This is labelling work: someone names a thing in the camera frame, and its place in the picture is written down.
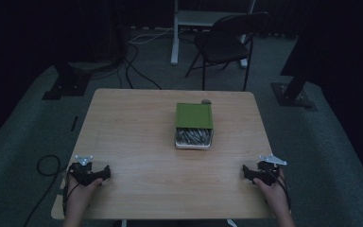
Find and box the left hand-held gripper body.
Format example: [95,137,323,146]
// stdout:
[67,154,106,187]

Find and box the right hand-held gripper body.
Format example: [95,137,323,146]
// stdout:
[251,153,288,187]

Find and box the pile of metal screws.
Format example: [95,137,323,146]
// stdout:
[176,128,214,147]

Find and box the green box sleeve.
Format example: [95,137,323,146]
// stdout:
[175,102,215,131]

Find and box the person's left hand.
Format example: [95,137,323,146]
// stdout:
[64,176,104,213]

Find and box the person's right hand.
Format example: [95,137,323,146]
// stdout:
[252,169,290,210]

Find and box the black stand base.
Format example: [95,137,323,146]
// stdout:
[42,61,93,101]
[270,74,316,109]

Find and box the black folding chair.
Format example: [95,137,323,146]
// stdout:
[184,11,270,93]

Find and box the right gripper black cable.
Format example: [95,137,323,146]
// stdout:
[266,164,293,218]

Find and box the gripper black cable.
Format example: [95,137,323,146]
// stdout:
[266,164,293,218]
[61,168,77,218]

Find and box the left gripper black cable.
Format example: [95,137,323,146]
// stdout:
[61,168,77,218]

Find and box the looped black floor cable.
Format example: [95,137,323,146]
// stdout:
[23,154,68,227]

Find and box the white floor cable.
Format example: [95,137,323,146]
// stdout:
[128,26,175,45]

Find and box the white desk frame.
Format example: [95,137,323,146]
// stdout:
[170,0,257,69]

